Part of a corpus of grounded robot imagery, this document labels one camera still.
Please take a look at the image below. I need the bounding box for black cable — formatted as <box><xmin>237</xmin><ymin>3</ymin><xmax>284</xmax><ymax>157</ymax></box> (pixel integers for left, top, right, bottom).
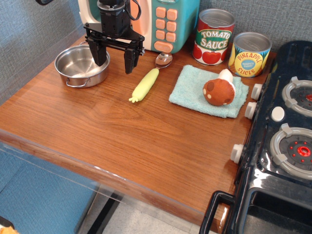
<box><xmin>125</xmin><ymin>0</ymin><xmax>142</xmax><ymax>21</ymax></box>

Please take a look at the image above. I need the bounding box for white stove knob front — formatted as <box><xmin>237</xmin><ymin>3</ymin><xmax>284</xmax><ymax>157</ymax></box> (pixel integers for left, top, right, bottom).
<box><xmin>230</xmin><ymin>144</ymin><xmax>244</xmax><ymax>164</ymax></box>

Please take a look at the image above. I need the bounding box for orange plush toy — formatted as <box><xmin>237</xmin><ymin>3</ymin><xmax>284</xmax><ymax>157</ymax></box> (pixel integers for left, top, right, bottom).
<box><xmin>0</xmin><ymin>226</ymin><xmax>19</xmax><ymax>234</ymax></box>

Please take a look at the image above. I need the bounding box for light blue folded cloth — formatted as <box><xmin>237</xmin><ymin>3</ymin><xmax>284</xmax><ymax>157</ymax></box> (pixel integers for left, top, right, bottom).
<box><xmin>169</xmin><ymin>65</ymin><xmax>249</xmax><ymax>118</ymax></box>

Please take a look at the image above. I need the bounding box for black toy stove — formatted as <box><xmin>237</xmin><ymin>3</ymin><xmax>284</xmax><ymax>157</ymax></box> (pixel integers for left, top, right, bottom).
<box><xmin>198</xmin><ymin>40</ymin><xmax>312</xmax><ymax>234</ymax></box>

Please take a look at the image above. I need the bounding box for grey burner ring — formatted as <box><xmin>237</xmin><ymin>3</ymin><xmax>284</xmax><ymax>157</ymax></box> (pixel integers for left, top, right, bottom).
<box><xmin>269</xmin><ymin>123</ymin><xmax>312</xmax><ymax>181</ymax></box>
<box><xmin>281</xmin><ymin>76</ymin><xmax>312</xmax><ymax>118</ymax></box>

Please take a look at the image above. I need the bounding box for stainless steel pot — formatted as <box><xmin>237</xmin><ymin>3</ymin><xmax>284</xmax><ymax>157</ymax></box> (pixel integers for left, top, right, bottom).
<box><xmin>54</xmin><ymin>44</ymin><xmax>110</xmax><ymax>88</ymax></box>

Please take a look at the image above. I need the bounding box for pineapple slices can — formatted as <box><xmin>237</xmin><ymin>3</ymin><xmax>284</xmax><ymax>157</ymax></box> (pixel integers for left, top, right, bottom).
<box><xmin>228</xmin><ymin>32</ymin><xmax>272</xmax><ymax>78</ymax></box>

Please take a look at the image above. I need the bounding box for grey rear burner ring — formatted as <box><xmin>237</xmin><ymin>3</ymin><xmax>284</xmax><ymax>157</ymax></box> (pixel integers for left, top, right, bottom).
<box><xmin>281</xmin><ymin>76</ymin><xmax>312</xmax><ymax>118</ymax></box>

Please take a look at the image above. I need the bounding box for white stove knob middle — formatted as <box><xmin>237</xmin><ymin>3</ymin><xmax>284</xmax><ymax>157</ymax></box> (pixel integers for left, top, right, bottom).
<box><xmin>245</xmin><ymin>102</ymin><xmax>257</xmax><ymax>119</ymax></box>

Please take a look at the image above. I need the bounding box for tomato sauce can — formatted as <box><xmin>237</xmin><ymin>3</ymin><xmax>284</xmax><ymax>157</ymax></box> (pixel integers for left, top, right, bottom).
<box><xmin>193</xmin><ymin>8</ymin><xmax>235</xmax><ymax>65</ymax></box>

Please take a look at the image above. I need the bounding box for spoon with yellow handle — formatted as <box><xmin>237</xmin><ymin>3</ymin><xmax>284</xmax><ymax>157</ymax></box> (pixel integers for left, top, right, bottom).
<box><xmin>129</xmin><ymin>52</ymin><xmax>173</xmax><ymax>103</ymax></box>

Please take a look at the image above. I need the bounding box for white stove knob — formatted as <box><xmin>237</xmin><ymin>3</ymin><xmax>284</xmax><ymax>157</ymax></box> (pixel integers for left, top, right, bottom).
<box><xmin>230</xmin><ymin>144</ymin><xmax>244</xmax><ymax>164</ymax></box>
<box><xmin>251</xmin><ymin>83</ymin><xmax>263</xmax><ymax>101</ymax></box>
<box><xmin>245</xmin><ymin>102</ymin><xmax>257</xmax><ymax>119</ymax></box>

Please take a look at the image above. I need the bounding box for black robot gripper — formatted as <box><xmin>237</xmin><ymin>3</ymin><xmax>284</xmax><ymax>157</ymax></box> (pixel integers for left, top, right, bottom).
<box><xmin>84</xmin><ymin>10</ymin><xmax>145</xmax><ymax>74</ymax></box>

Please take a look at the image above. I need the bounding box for brown plush mushroom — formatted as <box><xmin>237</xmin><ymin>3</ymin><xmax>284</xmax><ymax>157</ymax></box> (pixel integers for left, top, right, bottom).
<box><xmin>203</xmin><ymin>69</ymin><xmax>236</xmax><ymax>106</ymax></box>

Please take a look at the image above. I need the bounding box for grey front burner ring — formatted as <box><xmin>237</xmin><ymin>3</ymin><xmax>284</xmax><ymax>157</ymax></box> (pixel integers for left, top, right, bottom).
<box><xmin>269</xmin><ymin>123</ymin><xmax>312</xmax><ymax>181</ymax></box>

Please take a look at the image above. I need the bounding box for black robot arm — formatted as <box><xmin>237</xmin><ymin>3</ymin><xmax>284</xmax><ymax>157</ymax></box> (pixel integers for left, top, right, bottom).
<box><xmin>84</xmin><ymin>0</ymin><xmax>145</xmax><ymax>74</ymax></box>

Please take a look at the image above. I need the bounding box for metal table leg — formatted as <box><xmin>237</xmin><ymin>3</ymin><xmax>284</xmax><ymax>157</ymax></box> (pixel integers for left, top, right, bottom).
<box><xmin>77</xmin><ymin>192</ymin><xmax>123</xmax><ymax>234</ymax></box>

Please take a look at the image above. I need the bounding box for black oven door handle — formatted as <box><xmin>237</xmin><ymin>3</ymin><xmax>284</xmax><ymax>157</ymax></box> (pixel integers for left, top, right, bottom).
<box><xmin>199</xmin><ymin>191</ymin><xmax>235</xmax><ymax>234</ymax></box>

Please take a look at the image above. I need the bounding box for teal toy microwave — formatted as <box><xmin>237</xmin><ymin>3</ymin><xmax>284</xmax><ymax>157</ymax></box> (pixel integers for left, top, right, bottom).
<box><xmin>77</xmin><ymin>0</ymin><xmax>201</xmax><ymax>55</ymax></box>

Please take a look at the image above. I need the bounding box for white stove knob rear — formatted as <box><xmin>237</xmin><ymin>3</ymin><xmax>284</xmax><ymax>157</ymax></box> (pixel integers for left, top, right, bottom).
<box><xmin>251</xmin><ymin>83</ymin><xmax>263</xmax><ymax>101</ymax></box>

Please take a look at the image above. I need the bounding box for white round stove button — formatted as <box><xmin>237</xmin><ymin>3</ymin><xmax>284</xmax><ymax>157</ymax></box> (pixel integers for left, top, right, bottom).
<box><xmin>271</xmin><ymin>106</ymin><xmax>285</xmax><ymax>122</ymax></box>

